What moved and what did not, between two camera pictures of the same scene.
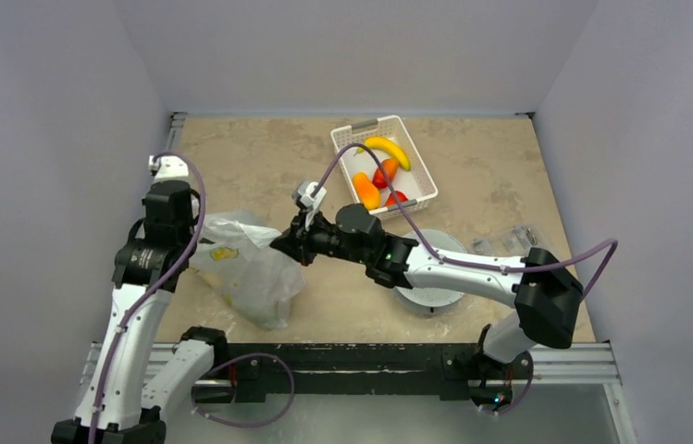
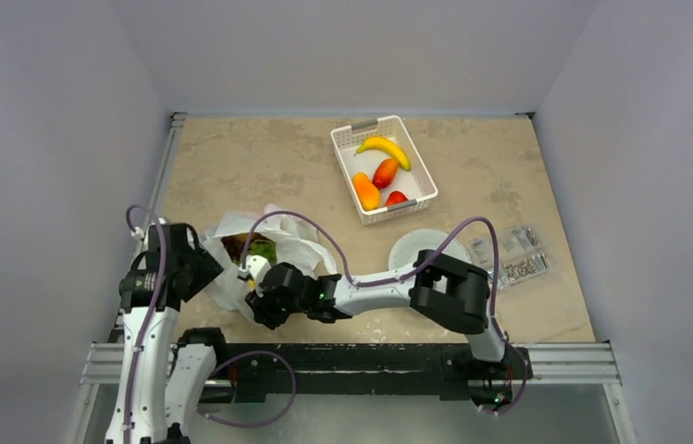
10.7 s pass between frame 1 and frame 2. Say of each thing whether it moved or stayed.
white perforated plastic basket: stayed
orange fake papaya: stayed
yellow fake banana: stayed
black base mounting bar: stayed
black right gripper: moved
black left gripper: moved
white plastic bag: moved
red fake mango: stayed
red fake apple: stayed
